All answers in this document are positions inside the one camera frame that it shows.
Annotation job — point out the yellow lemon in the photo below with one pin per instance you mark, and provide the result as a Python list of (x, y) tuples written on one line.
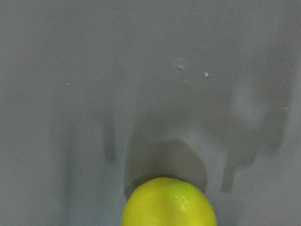
[(168, 202)]

